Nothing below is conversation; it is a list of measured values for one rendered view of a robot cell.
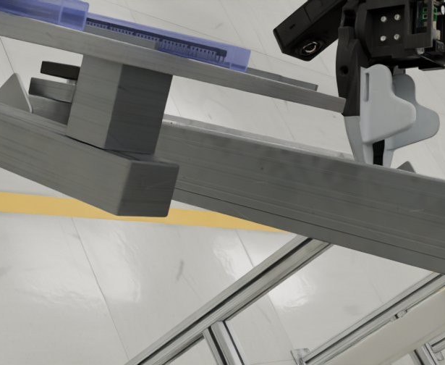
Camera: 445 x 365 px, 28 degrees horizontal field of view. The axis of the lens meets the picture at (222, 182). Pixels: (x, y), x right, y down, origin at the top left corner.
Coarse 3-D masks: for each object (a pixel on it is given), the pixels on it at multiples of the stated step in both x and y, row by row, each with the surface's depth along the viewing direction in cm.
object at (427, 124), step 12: (396, 84) 77; (408, 84) 76; (408, 96) 76; (420, 108) 75; (420, 120) 75; (432, 120) 75; (408, 132) 76; (420, 132) 75; (432, 132) 75; (384, 144) 76; (396, 144) 76; (408, 144) 76; (384, 156) 76
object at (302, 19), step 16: (320, 0) 78; (336, 0) 76; (304, 16) 78; (320, 16) 77; (336, 16) 78; (288, 32) 79; (304, 32) 78; (320, 32) 79; (336, 32) 80; (288, 48) 80; (304, 48) 80; (320, 48) 81
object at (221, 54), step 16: (96, 16) 49; (128, 32) 47; (144, 32) 47; (160, 32) 46; (176, 32) 45; (160, 48) 46; (176, 48) 45; (192, 48) 45; (208, 48) 44; (224, 48) 43; (240, 48) 44; (224, 64) 43; (240, 64) 44
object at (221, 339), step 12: (12, 84) 82; (0, 96) 83; (12, 96) 82; (24, 96) 81; (24, 108) 81; (408, 168) 144; (216, 324) 160; (228, 324) 162; (204, 336) 161; (216, 336) 159; (228, 336) 159; (216, 348) 159; (228, 348) 158; (240, 348) 160; (216, 360) 159; (228, 360) 157; (240, 360) 159
